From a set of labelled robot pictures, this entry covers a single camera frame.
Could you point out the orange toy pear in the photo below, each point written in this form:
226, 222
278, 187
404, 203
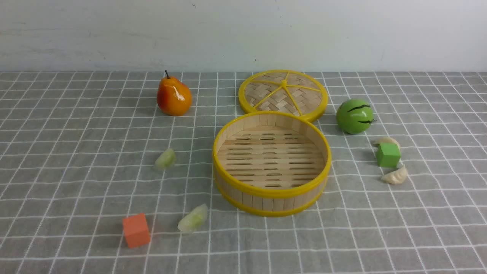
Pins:
173, 97

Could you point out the woven bamboo steamer lid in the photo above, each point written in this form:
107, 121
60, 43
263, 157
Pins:
285, 91

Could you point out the white dumpling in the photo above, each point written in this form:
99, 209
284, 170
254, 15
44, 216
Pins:
396, 177
386, 139

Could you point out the bamboo steamer tray yellow rim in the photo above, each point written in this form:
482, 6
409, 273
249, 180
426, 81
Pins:
270, 163

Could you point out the green foam cube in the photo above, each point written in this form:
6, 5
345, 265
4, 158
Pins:
388, 155

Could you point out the grey checked tablecloth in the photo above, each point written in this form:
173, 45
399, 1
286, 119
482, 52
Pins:
78, 152

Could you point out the orange foam cube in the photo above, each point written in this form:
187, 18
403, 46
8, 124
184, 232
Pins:
135, 230

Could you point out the green toy watermelon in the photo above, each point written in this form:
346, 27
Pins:
354, 116

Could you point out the green dumpling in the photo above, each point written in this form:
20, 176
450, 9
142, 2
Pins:
165, 160
194, 219

